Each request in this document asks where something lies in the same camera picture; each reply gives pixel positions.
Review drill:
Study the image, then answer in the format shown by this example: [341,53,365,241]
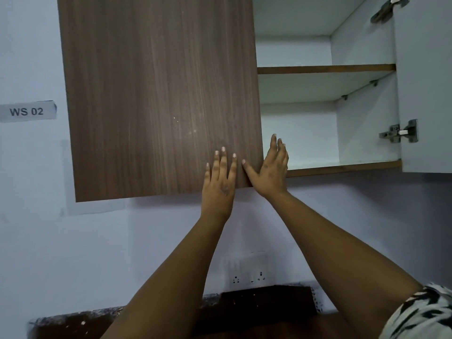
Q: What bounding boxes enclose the person's right hand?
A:
[242,134,290,201]

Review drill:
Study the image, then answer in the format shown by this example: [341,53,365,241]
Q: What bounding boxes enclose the person's left hand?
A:
[201,147,238,223]

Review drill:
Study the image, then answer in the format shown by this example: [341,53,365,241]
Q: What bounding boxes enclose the brown wooden cabinet door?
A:
[56,0,265,202]

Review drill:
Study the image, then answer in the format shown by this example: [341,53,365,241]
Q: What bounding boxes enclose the person's left forearm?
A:
[100,210,235,339]

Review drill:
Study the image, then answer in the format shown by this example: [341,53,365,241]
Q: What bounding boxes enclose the person's right forearm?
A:
[263,191,424,339]

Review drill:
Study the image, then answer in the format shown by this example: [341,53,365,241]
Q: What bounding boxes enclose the white cabinet shelf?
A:
[257,64,396,104]

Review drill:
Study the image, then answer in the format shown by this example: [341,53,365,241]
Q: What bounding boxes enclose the metal cabinet hinge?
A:
[379,119,419,143]
[370,0,410,24]

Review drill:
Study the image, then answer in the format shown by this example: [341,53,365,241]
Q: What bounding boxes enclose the dark brown board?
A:
[198,285,318,339]

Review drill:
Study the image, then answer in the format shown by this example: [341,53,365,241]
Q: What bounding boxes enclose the white open cabinet door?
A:
[393,0,452,174]

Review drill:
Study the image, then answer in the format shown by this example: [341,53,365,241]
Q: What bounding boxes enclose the black and white patterned sleeve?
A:
[379,282,452,339]

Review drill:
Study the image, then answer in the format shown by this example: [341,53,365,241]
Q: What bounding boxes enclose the white wall cabinet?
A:
[251,0,403,178]

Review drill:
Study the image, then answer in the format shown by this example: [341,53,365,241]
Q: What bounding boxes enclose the white wall socket plate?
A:
[226,251,270,287]

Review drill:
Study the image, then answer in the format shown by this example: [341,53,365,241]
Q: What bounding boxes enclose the white paper wall label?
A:
[0,101,58,123]

